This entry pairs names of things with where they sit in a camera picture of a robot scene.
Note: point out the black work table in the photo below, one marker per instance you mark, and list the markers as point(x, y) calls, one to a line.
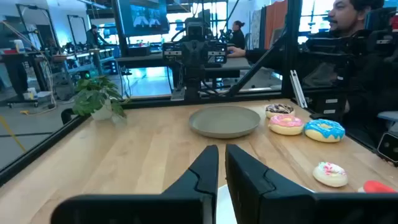
point(146, 60)

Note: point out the large blue glazed donut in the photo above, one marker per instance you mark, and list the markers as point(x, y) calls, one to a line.
point(325, 130)

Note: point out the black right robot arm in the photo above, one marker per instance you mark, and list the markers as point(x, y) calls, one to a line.
point(193, 84)

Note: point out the large chocolate glazed donut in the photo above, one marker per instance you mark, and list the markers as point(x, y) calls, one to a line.
point(280, 110)

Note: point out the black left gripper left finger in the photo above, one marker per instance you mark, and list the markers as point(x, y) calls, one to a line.
point(199, 180)

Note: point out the black depth camera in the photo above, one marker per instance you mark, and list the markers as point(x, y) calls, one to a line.
point(388, 149)

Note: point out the small red glazed donut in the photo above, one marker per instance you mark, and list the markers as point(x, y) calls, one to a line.
point(376, 187)

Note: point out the large wall monitor screen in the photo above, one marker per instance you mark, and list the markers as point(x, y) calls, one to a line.
point(144, 17)

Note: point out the grey round plate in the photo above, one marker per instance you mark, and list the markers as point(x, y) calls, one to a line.
point(224, 123)

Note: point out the black machine assembly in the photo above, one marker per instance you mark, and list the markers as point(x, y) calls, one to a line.
point(342, 46)

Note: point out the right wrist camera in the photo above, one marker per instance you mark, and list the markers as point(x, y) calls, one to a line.
point(195, 29)

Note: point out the person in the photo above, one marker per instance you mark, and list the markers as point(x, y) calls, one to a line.
point(351, 18)
point(237, 37)
point(93, 37)

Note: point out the white metal strip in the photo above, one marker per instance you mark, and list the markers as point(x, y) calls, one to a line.
point(298, 90)

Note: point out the small white sprinkled donut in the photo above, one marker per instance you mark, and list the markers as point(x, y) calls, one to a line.
point(330, 175)

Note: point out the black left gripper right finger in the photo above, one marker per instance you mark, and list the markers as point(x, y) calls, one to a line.
point(248, 183)

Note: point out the cluttered workbench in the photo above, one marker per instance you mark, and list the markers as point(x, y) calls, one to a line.
point(71, 57)

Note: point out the black control box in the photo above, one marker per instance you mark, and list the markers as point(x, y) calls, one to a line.
point(326, 104)

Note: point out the person's hand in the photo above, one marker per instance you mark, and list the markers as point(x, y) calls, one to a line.
point(235, 52)

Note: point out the orange partition panel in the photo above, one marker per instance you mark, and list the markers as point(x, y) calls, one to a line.
point(275, 21)

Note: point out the green potted plant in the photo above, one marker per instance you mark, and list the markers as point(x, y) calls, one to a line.
point(96, 96)

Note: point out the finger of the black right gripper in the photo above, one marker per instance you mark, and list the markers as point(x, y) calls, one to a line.
point(200, 56)
point(189, 56)

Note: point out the large pink glazed donut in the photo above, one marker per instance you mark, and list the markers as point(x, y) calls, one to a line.
point(285, 125)

